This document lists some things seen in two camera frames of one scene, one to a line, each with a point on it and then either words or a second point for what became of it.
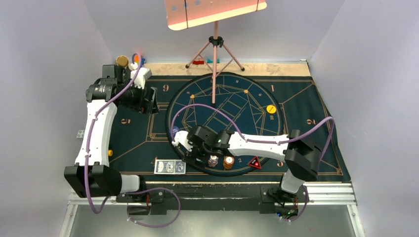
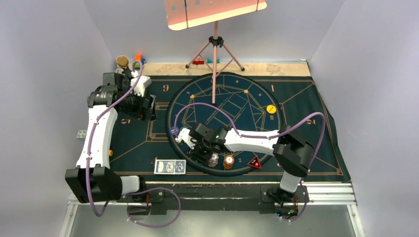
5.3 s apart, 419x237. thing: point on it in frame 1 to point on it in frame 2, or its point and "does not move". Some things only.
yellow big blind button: [271, 109] does not move
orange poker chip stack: [228, 162] does not move
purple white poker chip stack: [213, 161] does not move
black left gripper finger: [153, 108] to [152, 106]
